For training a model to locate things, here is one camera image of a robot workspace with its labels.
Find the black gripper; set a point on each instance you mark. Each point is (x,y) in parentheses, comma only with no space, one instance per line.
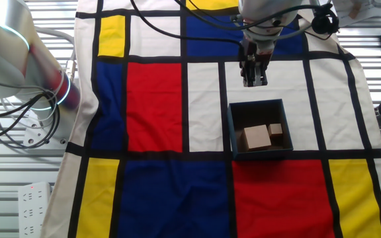
(251,53)

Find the small wooden cube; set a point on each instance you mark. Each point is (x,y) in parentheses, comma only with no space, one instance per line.
(275,129)

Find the large wooden cube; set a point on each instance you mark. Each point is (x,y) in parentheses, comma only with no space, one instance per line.
(256,137)

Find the dark blue gift box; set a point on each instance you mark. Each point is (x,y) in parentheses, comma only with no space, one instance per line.
(260,112)

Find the colour-block patterned cloth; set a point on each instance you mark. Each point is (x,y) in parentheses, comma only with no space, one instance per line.
(154,105)

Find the small brown tape piece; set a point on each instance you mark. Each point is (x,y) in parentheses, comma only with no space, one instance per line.
(354,10)

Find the white paper sheet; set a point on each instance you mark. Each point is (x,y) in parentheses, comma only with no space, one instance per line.
(369,13)

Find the white power strip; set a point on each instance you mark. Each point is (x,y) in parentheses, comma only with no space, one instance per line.
(33,211)

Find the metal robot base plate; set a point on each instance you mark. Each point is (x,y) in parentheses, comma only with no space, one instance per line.
(45,139)

